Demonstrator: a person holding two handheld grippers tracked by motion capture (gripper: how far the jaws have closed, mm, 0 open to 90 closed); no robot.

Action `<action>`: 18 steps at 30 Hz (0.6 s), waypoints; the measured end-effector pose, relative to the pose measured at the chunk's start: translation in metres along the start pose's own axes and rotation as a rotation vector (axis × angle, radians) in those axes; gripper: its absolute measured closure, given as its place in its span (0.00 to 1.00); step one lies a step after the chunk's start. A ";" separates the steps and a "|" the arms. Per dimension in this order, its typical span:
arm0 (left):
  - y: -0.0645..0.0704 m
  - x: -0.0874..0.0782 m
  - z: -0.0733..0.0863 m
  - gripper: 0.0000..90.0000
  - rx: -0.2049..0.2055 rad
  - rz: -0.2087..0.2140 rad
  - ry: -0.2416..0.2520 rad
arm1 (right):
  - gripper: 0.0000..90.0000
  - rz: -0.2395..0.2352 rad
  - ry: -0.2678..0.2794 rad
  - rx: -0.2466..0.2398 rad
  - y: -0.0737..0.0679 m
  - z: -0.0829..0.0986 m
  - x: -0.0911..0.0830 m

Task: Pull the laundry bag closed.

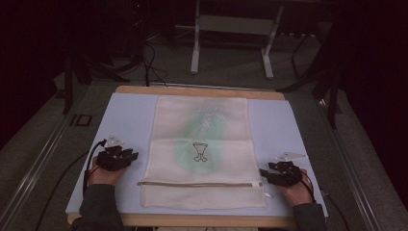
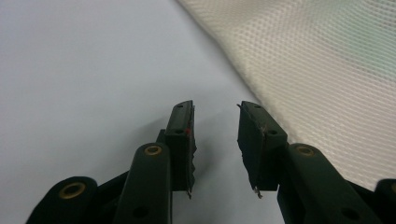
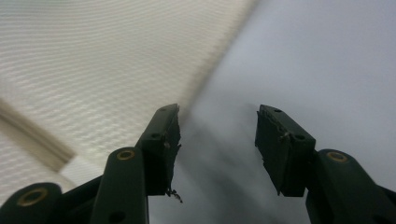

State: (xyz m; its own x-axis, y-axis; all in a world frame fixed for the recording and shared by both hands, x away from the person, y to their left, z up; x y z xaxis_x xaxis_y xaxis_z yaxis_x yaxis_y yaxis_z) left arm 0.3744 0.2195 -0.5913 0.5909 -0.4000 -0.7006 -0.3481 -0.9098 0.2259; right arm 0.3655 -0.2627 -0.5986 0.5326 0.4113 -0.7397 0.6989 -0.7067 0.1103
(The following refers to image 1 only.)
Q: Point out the white metal stand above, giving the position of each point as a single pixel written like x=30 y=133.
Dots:
x=237 y=25

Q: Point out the light blue mat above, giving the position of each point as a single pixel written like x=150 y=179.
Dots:
x=128 y=115

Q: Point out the black stand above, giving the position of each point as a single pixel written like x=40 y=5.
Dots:
x=68 y=86

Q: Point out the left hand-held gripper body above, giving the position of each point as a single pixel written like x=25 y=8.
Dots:
x=110 y=160

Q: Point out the person's left hand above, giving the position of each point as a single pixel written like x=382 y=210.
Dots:
x=104 y=177

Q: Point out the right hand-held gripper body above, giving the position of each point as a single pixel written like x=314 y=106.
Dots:
x=287 y=174

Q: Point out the dark metal frame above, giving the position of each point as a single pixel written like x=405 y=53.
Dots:
x=324 y=80

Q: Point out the wooden table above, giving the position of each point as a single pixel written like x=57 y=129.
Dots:
x=198 y=91

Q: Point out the cream mesh laundry bag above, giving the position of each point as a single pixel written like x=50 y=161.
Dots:
x=198 y=192

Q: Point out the green cloth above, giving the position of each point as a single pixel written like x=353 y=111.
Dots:
x=205 y=134

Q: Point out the person's right hand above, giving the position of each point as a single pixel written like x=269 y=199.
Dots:
x=298 y=194

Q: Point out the metal floor rail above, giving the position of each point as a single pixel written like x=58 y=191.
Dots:
x=35 y=173
x=349 y=166

